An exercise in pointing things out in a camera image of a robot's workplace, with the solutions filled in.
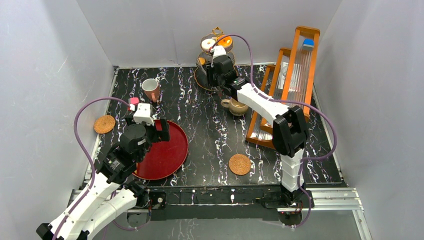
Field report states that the yellow biscuit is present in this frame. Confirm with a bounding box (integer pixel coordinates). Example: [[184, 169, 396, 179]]
[[197, 57, 206, 66]]

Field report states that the orange donut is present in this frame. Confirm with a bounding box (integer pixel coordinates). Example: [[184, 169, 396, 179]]
[[216, 35, 233, 49]]

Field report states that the white donut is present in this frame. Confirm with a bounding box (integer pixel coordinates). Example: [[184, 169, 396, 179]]
[[200, 38, 216, 52]]

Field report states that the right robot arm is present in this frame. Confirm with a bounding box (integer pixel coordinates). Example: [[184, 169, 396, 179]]
[[205, 54, 309, 207]]

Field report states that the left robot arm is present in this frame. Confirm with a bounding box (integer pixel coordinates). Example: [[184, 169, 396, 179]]
[[36, 118, 170, 240]]

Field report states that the red round tray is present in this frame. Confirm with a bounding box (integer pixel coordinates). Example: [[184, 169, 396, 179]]
[[132, 121, 189, 181]]

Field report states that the beige mug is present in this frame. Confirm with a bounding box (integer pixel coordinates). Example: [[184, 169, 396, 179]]
[[220, 98, 249, 117]]

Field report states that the three-tier glass cake stand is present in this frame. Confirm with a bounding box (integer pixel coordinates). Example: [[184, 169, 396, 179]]
[[194, 26, 236, 92]]

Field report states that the woven coaster left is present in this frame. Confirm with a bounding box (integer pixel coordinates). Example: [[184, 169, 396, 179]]
[[93, 115, 116, 134]]

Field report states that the woven coaster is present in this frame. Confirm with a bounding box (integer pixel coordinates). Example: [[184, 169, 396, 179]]
[[93, 115, 116, 134], [228, 154, 252, 176]]

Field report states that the pink grey eraser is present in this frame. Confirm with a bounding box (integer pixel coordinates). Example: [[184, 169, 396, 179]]
[[128, 97, 140, 106]]

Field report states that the pink mug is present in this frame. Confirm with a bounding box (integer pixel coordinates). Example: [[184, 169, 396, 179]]
[[141, 78, 161, 103]]

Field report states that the orange wooden rack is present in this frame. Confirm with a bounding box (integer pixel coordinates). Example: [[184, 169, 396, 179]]
[[245, 25, 322, 150]]

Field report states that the woven coaster front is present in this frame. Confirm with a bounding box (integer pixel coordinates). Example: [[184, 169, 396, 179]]
[[228, 154, 252, 176]]

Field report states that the blue eraser block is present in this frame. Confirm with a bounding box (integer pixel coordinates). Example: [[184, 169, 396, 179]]
[[301, 38, 315, 51]]

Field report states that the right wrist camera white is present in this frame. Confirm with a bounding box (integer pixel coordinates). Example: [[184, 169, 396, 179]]
[[209, 45, 227, 62]]

